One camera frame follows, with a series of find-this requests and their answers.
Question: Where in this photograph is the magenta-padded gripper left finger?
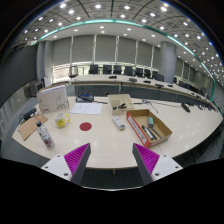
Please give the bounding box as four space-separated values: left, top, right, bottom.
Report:
40 142 92 186

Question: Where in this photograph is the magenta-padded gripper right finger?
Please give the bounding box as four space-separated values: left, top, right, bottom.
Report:
132 142 184 186

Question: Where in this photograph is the clear bottle with black cap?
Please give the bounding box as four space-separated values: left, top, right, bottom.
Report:
35 120 56 150

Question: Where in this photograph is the black marker pen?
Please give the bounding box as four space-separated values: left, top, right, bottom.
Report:
141 124 158 141

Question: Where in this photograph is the open brown box, red side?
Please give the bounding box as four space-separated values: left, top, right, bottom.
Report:
126 108 173 148

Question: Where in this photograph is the flat round red coaster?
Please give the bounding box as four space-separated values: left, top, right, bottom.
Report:
79 121 93 132

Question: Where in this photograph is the white mug with yellow print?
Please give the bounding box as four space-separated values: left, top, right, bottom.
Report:
54 112 71 130

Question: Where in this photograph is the brown kraft envelope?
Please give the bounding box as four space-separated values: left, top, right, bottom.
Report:
17 113 49 141

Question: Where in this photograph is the black tool in white box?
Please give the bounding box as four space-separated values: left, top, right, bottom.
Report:
112 102 128 111

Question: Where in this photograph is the black table microphone base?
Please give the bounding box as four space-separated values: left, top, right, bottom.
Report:
180 102 192 113

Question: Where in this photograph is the white paper ream carton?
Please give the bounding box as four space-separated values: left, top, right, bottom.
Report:
36 84 70 115

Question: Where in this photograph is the open white cardboard box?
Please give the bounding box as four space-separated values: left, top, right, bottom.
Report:
107 93 136 116

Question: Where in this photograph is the grey CRT monitor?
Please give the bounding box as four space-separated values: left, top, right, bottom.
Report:
29 81 44 98

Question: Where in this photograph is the long curved conference desk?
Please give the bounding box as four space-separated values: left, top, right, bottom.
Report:
49 73 214 108

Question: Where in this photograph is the row of black office chairs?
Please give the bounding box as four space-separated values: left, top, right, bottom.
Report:
68 63 166 83

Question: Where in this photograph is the group of ceiling lights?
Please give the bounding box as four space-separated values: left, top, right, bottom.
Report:
19 2 223 73

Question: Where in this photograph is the black flat device with cables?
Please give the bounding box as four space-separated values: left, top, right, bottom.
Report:
20 107 38 122

